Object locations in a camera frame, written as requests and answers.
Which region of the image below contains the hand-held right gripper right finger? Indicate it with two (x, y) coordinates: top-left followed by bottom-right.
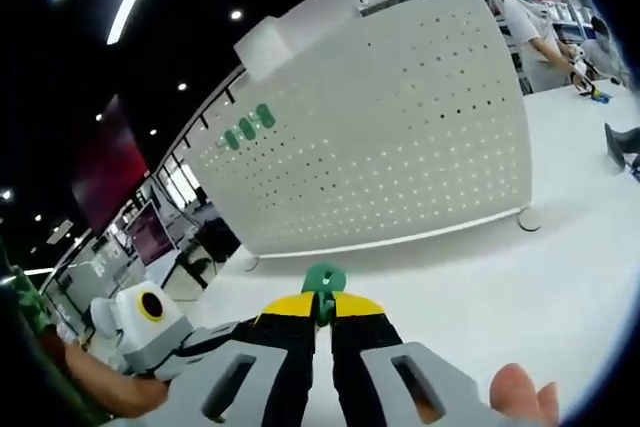
(331, 293), (541, 427)

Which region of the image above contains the person's right hand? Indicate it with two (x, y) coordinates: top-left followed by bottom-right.
(488, 363), (560, 426)

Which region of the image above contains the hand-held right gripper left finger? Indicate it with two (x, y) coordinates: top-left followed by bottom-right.
(149, 294), (317, 427)

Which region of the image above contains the ceiling air vent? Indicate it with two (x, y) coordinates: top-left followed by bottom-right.
(47, 220), (75, 244)

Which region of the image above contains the operator arm green sleeve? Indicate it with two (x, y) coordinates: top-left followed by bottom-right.
(0, 264), (66, 398)

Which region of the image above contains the metal shelf with bins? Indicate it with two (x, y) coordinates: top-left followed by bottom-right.
(537, 0), (619, 46)

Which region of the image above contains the white perforated mounting plate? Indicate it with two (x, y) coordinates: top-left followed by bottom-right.
(182, 0), (544, 272)

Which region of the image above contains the purple screen desktop monitor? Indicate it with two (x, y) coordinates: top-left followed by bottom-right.
(123, 198), (180, 267)

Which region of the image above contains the person's left hand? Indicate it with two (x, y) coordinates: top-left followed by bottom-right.
(117, 371), (170, 418)

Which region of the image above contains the group of round ceiling spotlights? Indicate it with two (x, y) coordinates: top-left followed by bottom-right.
(0, 7), (244, 224)

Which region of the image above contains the large red wall screen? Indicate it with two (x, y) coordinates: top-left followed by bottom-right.
(69, 94), (151, 237)

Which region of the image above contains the black curved object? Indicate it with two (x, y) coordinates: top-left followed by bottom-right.
(603, 121), (640, 172)

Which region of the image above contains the black office chair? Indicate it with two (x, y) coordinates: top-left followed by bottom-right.
(178, 219), (242, 291)

